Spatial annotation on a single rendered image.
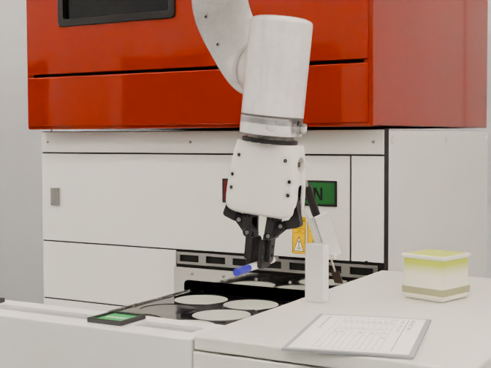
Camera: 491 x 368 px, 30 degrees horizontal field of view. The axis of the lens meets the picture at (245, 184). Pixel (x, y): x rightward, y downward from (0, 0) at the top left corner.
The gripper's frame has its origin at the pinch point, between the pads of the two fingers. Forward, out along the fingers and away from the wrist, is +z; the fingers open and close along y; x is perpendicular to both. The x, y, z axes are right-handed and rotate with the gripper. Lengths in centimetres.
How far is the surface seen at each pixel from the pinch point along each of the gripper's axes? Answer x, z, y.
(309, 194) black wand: -9.3, -7.5, -3.0
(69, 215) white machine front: -53, 11, 68
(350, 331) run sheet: 7.6, 6.3, -16.2
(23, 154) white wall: -216, 20, 208
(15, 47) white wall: -217, -27, 217
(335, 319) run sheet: 1.2, 6.9, -12.1
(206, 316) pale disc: -24.2, 17.7, 18.7
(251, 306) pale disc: -36.2, 17.7, 15.6
